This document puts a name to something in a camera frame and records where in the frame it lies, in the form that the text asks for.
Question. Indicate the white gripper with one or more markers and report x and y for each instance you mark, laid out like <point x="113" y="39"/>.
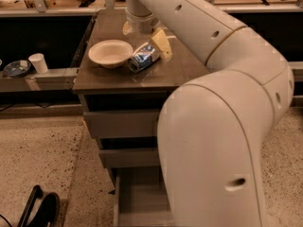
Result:
<point x="142" y="25"/>

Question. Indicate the blue silver redbull can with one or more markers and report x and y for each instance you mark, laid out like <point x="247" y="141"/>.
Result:
<point x="143" y="57"/>

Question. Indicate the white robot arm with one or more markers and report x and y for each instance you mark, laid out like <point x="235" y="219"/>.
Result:
<point x="210" y="130"/>

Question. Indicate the grey drawer cabinet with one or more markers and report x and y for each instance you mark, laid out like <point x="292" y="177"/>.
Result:
<point x="101" y="89"/>

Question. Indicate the top grey drawer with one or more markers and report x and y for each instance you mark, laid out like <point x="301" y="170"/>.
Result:
<point x="122" y="124"/>

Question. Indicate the middle grey drawer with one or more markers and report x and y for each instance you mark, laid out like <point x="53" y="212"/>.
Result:
<point x="130" y="157"/>

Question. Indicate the bottom grey open drawer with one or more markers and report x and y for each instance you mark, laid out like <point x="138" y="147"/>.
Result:
<point x="141" y="198"/>

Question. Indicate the white paper bowl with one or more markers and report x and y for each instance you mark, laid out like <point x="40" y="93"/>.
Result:
<point x="111" y="53"/>

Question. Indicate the white paper cup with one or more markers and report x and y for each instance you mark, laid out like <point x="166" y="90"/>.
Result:
<point x="38" y="61"/>

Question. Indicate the dark blue plate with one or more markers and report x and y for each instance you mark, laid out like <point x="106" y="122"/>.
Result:
<point x="17" y="69"/>

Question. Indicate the black chair leg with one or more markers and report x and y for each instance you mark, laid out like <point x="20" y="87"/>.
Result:
<point x="35" y="194"/>

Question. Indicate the black shoe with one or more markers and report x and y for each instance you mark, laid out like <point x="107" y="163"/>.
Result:
<point x="48" y="212"/>

